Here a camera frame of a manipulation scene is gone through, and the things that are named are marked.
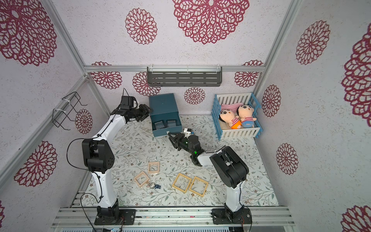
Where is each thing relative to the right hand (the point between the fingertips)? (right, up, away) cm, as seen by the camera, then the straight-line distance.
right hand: (170, 134), depth 88 cm
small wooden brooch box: (-11, -21, +4) cm, 24 cm away
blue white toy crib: (+46, +13, +18) cm, 51 cm away
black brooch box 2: (0, +8, +8) cm, 11 cm away
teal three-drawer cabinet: (-4, +13, +4) cm, 14 cm away
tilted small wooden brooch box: (-18, -27, -1) cm, 32 cm away
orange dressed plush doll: (+40, +12, +15) cm, 44 cm away
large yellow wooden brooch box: (+9, -26, 0) cm, 27 cm away
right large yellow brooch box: (+17, -30, -3) cm, 35 cm away
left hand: (-13, +15, +7) cm, 21 cm away
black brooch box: (-8, +6, +7) cm, 12 cm away
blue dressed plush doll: (+52, +15, +13) cm, 55 cm away
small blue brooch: (-10, -29, -6) cm, 31 cm away
